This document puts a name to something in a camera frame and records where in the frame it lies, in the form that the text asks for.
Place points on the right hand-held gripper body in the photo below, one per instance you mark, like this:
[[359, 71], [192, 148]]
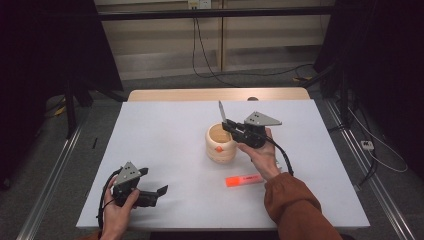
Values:
[[256, 131]]

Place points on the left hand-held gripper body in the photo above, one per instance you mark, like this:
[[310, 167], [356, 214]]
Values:
[[126, 180]]

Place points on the cream duck-shaped pen holder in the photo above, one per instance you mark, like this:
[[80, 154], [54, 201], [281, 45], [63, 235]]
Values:
[[220, 150]]

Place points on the orange highlighter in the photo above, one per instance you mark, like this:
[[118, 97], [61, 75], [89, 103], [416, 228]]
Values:
[[245, 180]]

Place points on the person's right hand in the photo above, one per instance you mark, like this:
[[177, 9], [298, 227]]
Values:
[[263, 160]]

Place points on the person's left hand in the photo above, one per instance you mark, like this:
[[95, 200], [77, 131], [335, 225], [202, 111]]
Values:
[[115, 216]]

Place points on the wooden table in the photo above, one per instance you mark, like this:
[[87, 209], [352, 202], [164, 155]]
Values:
[[200, 94]]

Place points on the black metal stand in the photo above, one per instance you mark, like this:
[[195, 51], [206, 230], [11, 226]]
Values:
[[70, 106]]

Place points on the white power plug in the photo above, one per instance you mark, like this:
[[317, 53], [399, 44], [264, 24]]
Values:
[[367, 145]]

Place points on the black horizontal bar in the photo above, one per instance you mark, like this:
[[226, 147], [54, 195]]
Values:
[[213, 13]]

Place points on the black curtain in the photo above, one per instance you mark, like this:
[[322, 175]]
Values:
[[50, 50], [383, 66]]

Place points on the metal floor rail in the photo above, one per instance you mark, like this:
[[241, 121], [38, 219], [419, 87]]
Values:
[[370, 173], [50, 183]]

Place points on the white wall socket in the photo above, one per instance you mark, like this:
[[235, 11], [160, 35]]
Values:
[[199, 4]]

